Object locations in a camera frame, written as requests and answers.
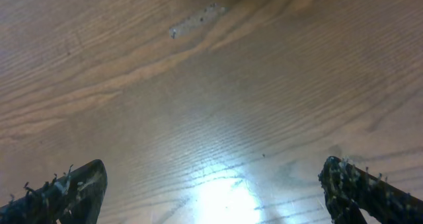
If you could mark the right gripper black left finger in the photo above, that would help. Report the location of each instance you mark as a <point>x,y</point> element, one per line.
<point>76,197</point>

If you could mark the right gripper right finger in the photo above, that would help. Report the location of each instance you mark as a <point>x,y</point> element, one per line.
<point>348,190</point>

